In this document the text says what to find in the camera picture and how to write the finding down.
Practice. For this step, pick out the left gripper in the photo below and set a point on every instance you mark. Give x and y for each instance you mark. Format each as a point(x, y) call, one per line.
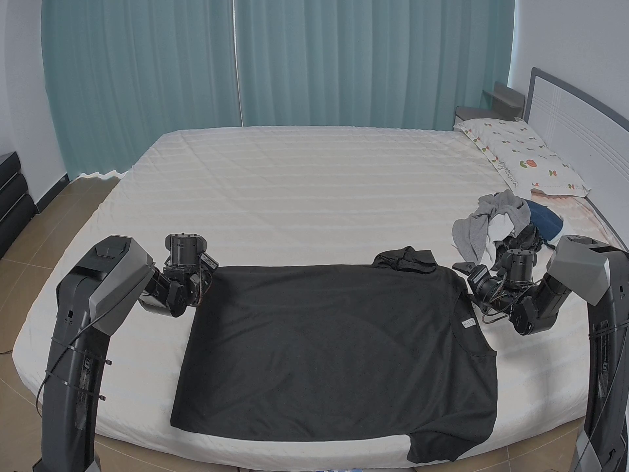
point(207, 268)

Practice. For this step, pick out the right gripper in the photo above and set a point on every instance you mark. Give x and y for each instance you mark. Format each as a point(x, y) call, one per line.
point(489, 290)

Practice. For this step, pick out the black T-shirt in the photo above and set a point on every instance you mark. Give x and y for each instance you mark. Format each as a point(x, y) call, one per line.
point(319, 352)

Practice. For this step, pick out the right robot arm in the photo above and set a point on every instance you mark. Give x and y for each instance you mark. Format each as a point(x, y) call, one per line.
point(585, 268)

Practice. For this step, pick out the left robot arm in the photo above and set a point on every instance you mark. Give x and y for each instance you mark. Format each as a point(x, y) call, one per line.
point(113, 273)

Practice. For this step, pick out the pile of clothes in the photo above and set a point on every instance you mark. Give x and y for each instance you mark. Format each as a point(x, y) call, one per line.
point(471, 234)

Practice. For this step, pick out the bed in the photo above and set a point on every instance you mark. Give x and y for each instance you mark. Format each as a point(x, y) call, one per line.
point(295, 190)

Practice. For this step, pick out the white printed pillow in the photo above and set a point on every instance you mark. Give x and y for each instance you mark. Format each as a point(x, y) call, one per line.
point(526, 158)

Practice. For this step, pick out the grey bedside table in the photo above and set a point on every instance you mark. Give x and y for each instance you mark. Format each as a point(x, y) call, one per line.
point(499, 100)

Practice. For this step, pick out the black chest of drawers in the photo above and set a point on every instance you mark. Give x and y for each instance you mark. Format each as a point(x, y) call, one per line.
point(14, 199)

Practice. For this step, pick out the blue-green curtain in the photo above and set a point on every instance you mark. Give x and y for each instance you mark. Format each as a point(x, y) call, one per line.
point(137, 67)
point(368, 47)

